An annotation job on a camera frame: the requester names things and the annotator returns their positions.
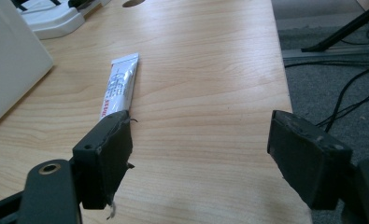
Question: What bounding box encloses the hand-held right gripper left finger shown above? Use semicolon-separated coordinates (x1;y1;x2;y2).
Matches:
72;109;138;220

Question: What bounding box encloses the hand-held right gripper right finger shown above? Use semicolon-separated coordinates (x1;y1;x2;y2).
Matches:
266;109;354;211

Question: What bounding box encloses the white tube with red print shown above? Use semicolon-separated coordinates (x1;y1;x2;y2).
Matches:
99;52;140;122

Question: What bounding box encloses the black metal stand leg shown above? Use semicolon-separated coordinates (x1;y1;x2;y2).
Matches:
301;1;369;53

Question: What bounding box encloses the white box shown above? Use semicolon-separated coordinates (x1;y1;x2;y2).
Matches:
0;0;54;132

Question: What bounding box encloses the white plastic base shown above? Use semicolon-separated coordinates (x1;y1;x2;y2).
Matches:
16;0;112;41

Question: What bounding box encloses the black cable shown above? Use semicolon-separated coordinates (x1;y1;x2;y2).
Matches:
324;63;369;133
316;89;369;128

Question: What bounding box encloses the aluminium floor rail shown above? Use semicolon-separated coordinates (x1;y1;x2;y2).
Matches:
281;44;369;63

